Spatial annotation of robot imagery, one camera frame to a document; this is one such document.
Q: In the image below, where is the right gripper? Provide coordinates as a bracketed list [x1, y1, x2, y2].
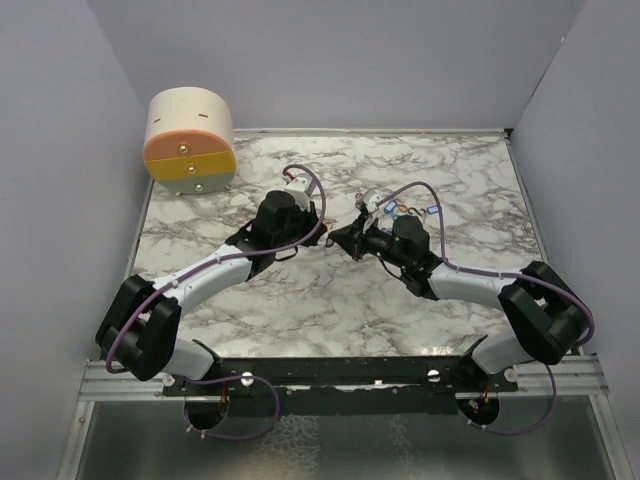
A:
[329, 213, 411, 270]

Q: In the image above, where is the blue key tag with key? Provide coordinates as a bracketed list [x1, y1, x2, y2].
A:
[383, 200, 398, 215]

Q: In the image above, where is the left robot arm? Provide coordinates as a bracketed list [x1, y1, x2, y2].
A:
[95, 190, 327, 395]

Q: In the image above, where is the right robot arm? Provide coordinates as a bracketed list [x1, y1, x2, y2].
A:
[328, 214, 592, 391]

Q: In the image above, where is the round three-drawer storage box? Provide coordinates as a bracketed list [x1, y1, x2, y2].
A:
[143, 87, 237, 195]

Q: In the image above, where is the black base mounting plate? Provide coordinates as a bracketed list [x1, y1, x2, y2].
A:
[163, 356, 517, 416]

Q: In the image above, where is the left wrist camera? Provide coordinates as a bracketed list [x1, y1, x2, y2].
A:
[284, 174, 317, 212]

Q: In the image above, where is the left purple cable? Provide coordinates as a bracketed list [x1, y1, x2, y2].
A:
[105, 164, 328, 441]

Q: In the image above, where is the aluminium rail frame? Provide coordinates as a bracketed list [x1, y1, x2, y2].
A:
[79, 356, 609, 402]

